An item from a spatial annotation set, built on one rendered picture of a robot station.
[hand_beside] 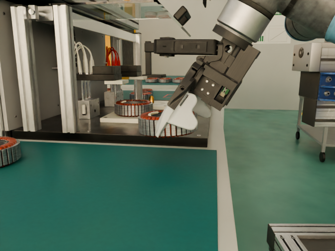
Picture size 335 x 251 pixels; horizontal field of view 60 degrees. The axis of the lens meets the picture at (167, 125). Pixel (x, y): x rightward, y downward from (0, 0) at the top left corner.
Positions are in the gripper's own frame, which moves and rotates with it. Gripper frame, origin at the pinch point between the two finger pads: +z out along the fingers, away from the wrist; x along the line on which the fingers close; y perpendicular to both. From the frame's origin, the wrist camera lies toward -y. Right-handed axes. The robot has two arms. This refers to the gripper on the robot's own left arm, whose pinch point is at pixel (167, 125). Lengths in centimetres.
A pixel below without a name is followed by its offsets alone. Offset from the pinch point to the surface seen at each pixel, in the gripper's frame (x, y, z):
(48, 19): 7.4, -39.3, -2.3
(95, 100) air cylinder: 23.1, -27.7, 15.2
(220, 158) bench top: 3.1, 11.7, 0.6
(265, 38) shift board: 569, -36, -48
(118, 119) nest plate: 16.9, -16.0, 13.0
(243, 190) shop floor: 158, 42, 69
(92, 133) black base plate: 4.4, -15.2, 13.8
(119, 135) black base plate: 5.6, -9.7, 10.7
